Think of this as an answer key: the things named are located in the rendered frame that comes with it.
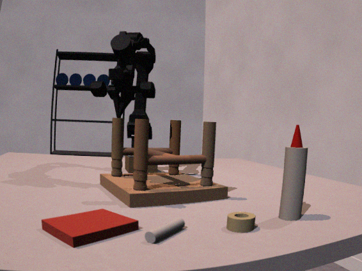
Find tan short hollow cylinder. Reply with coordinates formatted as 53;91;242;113
226;212;256;233

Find brown wooden stool seat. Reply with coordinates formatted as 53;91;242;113
100;172;228;208

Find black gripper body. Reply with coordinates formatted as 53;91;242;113
90;63;155;98

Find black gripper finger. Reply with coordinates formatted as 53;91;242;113
118;90;135;118
107;90;121;118

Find brown wooden stool legs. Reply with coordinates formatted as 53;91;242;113
111;118;216;191

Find red flat block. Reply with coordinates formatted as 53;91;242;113
42;209;139;248

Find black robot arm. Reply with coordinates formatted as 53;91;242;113
109;31;155;148

